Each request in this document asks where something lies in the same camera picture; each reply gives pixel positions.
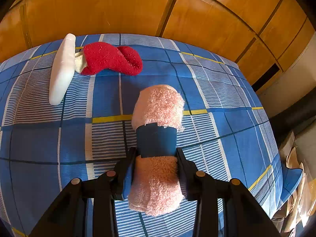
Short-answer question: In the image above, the blue plaid bed sheet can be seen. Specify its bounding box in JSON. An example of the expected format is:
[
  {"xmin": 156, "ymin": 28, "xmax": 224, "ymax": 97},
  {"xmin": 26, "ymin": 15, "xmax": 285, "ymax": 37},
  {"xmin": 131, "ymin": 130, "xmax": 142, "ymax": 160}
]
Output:
[{"xmin": 1, "ymin": 34, "xmax": 302, "ymax": 236}]

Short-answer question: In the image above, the red fuzzy sock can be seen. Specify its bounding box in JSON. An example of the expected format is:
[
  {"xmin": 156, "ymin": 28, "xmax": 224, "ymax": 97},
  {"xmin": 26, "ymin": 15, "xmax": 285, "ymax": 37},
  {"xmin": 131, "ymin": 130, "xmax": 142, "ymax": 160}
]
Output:
[{"xmin": 74, "ymin": 42, "xmax": 143, "ymax": 76}]

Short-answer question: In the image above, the white sponge block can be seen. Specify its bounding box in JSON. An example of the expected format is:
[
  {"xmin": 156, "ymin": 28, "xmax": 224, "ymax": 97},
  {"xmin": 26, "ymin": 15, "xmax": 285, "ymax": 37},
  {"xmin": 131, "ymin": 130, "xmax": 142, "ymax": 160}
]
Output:
[{"xmin": 49, "ymin": 33, "xmax": 76, "ymax": 106}]

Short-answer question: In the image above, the wooden wardrobe wall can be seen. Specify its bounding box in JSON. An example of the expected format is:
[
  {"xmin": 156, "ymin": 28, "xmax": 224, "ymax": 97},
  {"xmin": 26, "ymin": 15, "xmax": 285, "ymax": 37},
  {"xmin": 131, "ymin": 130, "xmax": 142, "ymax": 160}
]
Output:
[{"xmin": 1, "ymin": 0, "xmax": 315, "ymax": 92}]

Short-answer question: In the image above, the pink fuzzy sock roll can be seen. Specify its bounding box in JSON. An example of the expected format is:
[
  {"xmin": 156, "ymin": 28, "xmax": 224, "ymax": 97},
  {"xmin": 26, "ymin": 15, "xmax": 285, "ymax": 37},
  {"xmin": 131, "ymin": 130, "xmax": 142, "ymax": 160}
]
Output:
[{"xmin": 128, "ymin": 85, "xmax": 184, "ymax": 217}]

